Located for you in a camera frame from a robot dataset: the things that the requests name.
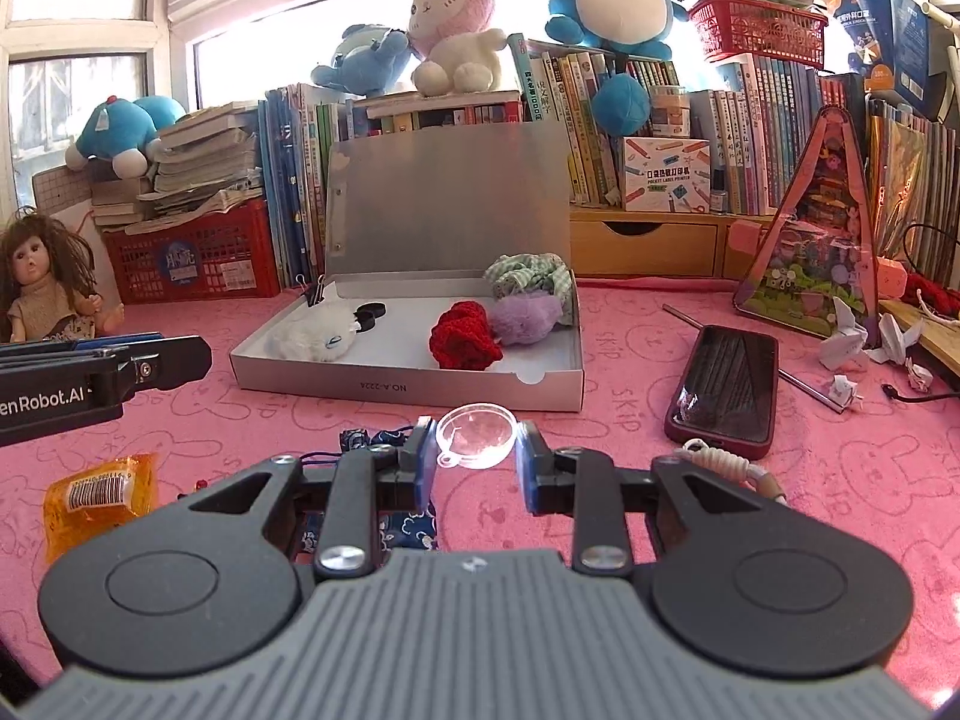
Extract green checked cloth pouch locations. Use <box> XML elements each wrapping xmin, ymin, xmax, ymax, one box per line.
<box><xmin>484</xmin><ymin>251</ymin><xmax>575</xmax><ymax>327</ymax></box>

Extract big blue plush mouse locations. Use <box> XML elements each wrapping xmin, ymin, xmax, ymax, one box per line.
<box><xmin>529</xmin><ymin>0</ymin><xmax>689</xmax><ymax>137</ymax></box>

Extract red yarn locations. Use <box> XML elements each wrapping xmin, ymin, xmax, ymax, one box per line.
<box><xmin>900</xmin><ymin>274</ymin><xmax>960</xmax><ymax>317</ymax></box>

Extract clear plastic dome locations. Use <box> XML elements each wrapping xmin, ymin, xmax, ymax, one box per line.
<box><xmin>435</xmin><ymin>403</ymin><xmax>518</xmax><ymax>472</ymax></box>

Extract red plastic basket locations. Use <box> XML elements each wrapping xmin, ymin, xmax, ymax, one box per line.
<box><xmin>688</xmin><ymin>0</ymin><xmax>830</xmax><ymax>74</ymax></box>

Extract row of colourful folders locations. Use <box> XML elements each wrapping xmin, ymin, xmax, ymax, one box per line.
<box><xmin>866</xmin><ymin>101</ymin><xmax>960</xmax><ymax>278</ymax></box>

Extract smartphone in red case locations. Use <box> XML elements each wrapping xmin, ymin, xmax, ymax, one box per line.
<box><xmin>664</xmin><ymin>324</ymin><xmax>781</xmax><ymax>460</ymax></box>

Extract wooden drawer shelf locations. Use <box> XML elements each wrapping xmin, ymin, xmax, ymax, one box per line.
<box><xmin>568</xmin><ymin>206</ymin><xmax>773</xmax><ymax>280</ymax></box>

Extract white rope phone strap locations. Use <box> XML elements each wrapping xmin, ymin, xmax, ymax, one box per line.
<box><xmin>675</xmin><ymin>441</ymin><xmax>788</xmax><ymax>503</ymax></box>

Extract blue white plush cat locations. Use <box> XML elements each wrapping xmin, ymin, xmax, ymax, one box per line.
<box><xmin>65</xmin><ymin>94</ymin><xmax>188</xmax><ymax>172</ymax></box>

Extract brown haired doll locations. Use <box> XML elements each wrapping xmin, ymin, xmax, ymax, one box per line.
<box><xmin>0</xmin><ymin>206</ymin><xmax>125</xmax><ymax>346</ymax></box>

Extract white paper origami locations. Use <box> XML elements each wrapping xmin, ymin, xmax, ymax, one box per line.
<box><xmin>866</xmin><ymin>311</ymin><xmax>927</xmax><ymax>365</ymax></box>
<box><xmin>819</xmin><ymin>296</ymin><xmax>871</xmax><ymax>372</ymax></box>

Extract metal straw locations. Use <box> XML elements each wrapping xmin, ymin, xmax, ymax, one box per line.
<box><xmin>662</xmin><ymin>304</ymin><xmax>848</xmax><ymax>413</ymax></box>

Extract row of blue thin books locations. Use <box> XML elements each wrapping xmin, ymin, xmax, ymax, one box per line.
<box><xmin>259</xmin><ymin>82</ymin><xmax>353</xmax><ymax>293</ymax></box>

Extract white plush toy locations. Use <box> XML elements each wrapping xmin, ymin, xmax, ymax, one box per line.
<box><xmin>262</xmin><ymin>304</ymin><xmax>361</xmax><ymax>362</ymax></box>

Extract purple plush ball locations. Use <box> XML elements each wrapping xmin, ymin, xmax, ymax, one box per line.
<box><xmin>489</xmin><ymin>292</ymin><xmax>565</xmax><ymax>347</ymax></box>

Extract black cable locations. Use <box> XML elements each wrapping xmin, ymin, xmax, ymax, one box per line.
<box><xmin>881</xmin><ymin>382</ymin><xmax>960</xmax><ymax>404</ymax></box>

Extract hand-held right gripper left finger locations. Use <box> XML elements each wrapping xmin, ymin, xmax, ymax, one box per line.
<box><xmin>180</xmin><ymin>417</ymin><xmax>439</xmax><ymax>581</ymax></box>

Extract pink white plush bunny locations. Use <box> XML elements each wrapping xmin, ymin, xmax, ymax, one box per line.
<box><xmin>396</xmin><ymin>0</ymin><xmax>507</xmax><ymax>97</ymax></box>

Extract white cardboard box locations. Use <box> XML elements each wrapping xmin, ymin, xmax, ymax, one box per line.
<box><xmin>229</xmin><ymin>120</ymin><xmax>586</xmax><ymax>412</ymax></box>

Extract pink triangular toy house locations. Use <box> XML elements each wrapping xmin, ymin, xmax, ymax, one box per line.
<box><xmin>733</xmin><ymin>106</ymin><xmax>882</xmax><ymax>338</ymax></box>

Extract row of shelf books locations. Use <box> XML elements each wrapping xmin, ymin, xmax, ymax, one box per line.
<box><xmin>510</xmin><ymin>34</ymin><xmax>871</xmax><ymax>215</ymax></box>

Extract red knitted pouch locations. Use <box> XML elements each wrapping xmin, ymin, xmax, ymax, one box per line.
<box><xmin>429</xmin><ymin>301</ymin><xmax>503</xmax><ymax>372</ymax></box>

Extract blue floral drawstring pouch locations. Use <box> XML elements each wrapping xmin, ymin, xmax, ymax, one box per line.
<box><xmin>296</xmin><ymin>427</ymin><xmax>440</xmax><ymax>563</ymax></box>

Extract red plastic crate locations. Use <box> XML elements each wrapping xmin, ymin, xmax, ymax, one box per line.
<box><xmin>101</xmin><ymin>199</ymin><xmax>282</xmax><ymax>306</ymax></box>

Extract white label printer carton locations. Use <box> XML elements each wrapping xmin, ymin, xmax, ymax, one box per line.
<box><xmin>619</xmin><ymin>136</ymin><xmax>712</xmax><ymax>212</ymax></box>

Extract messy stack of books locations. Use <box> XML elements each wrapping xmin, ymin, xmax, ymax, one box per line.
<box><xmin>90</xmin><ymin>101</ymin><xmax>263</xmax><ymax>233</ymax></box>

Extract flat stack of books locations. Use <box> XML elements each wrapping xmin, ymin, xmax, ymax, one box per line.
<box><xmin>352</xmin><ymin>90</ymin><xmax>526</xmax><ymax>132</ymax></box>

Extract orange snack packet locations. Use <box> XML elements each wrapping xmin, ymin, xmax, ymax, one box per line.
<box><xmin>43</xmin><ymin>452</ymin><xmax>160</xmax><ymax>563</ymax></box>

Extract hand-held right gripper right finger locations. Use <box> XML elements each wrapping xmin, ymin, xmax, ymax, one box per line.
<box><xmin>515</xmin><ymin>421</ymin><xmax>785</xmax><ymax>579</ymax></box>

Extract blue plush elephant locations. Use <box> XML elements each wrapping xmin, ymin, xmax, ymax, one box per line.
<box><xmin>311</xmin><ymin>24</ymin><xmax>413</xmax><ymax>97</ymax></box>

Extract pink printed table towel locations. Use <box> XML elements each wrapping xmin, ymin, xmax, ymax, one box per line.
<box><xmin>0</xmin><ymin>274</ymin><xmax>960</xmax><ymax>706</ymax></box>

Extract grey grid board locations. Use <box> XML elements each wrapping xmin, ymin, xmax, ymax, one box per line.
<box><xmin>31</xmin><ymin>165</ymin><xmax>95</xmax><ymax>215</ymax></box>

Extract blue printed packages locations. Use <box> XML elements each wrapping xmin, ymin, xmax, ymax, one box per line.
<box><xmin>832</xmin><ymin>0</ymin><xmax>938</xmax><ymax>102</ymax></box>

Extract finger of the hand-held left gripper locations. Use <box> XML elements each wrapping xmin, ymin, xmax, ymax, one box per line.
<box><xmin>0</xmin><ymin>335</ymin><xmax>215</xmax><ymax>393</ymax></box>
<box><xmin>0</xmin><ymin>332</ymin><xmax>165</xmax><ymax>356</ymax></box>

